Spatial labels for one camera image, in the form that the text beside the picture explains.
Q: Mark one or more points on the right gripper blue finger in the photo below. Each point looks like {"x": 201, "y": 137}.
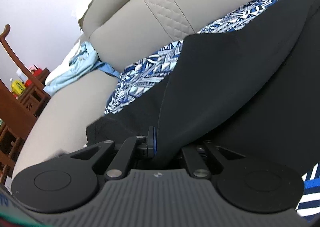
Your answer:
{"x": 151, "y": 143}

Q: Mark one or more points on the black pants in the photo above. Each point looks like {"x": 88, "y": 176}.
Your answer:
{"x": 255, "y": 91}

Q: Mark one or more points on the light blue garment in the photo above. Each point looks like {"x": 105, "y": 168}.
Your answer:
{"x": 81, "y": 60}

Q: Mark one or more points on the beige leather sofa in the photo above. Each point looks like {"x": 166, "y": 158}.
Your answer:
{"x": 122, "y": 32}

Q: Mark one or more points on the red box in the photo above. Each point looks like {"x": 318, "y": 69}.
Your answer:
{"x": 35, "y": 70}

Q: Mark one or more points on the brown wooden cabinet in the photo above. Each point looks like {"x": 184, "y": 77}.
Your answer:
{"x": 19, "y": 114}

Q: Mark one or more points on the yellow bottle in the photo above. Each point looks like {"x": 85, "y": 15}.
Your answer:
{"x": 17, "y": 87}

